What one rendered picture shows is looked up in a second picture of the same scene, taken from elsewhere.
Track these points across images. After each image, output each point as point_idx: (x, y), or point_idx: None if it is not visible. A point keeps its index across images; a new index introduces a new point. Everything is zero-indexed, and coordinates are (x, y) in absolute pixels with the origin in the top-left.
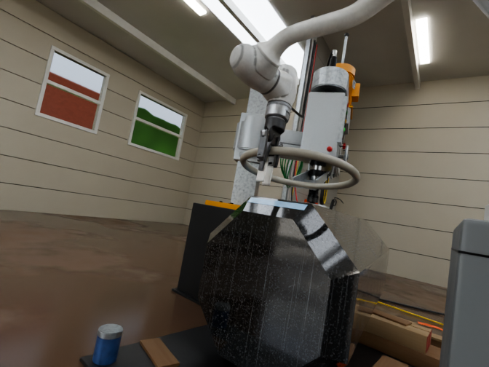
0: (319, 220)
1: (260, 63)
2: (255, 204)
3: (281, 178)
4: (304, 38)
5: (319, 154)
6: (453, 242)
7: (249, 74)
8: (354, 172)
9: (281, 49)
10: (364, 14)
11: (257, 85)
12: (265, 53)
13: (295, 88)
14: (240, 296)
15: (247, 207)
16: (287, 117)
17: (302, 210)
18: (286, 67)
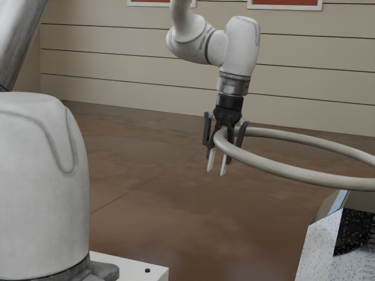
0: (332, 238)
1: (175, 45)
2: (337, 193)
3: (364, 156)
4: (180, 8)
5: (220, 144)
6: None
7: (179, 57)
8: (268, 171)
9: (178, 26)
10: None
11: (195, 62)
12: (172, 35)
13: (234, 49)
14: None
15: (332, 194)
16: (229, 91)
17: (326, 216)
18: (227, 23)
